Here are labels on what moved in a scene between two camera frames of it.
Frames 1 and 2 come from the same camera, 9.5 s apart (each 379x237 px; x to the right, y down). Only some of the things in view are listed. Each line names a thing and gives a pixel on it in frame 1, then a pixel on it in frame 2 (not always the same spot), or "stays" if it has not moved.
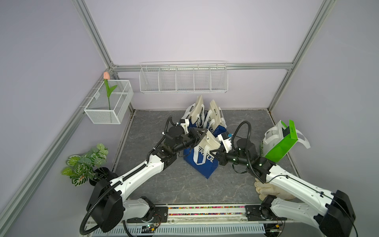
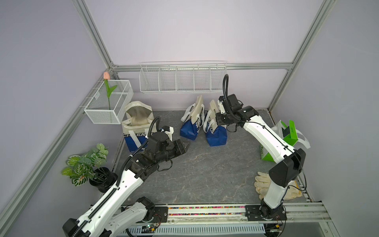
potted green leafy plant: (91, 166) stays
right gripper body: (232, 157) to (223, 119)
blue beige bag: (195, 114) stays
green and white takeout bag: (279, 140) stays
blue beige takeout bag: (199, 158) to (136, 124)
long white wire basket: (184, 77) stays
